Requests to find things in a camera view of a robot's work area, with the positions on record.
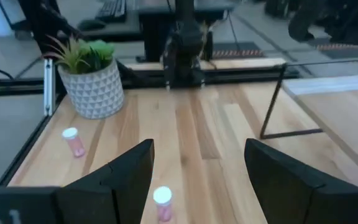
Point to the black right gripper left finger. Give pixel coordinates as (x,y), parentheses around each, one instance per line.
(120,186)

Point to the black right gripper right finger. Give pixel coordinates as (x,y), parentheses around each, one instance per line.
(291,193)

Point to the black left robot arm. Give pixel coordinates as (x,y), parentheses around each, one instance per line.
(183,46)

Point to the pink pill bottle white cap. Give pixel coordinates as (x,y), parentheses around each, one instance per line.
(75,144)
(163,202)

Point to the succulent in white patterned pot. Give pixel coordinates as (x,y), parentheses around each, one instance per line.
(95,93)

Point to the hazard striped floor mat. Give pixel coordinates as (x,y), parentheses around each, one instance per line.
(343,47)
(238,53)

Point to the black desk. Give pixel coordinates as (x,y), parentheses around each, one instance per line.
(154,37)

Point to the black computer mouse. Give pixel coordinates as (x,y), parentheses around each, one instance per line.
(90,25)

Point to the black keyboard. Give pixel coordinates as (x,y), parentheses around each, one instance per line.
(112,11)

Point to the wooden shelf black metal frame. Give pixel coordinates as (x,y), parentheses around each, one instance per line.
(346,112)

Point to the silver aluminium extrusion post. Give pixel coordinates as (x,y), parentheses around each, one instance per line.
(48,90)

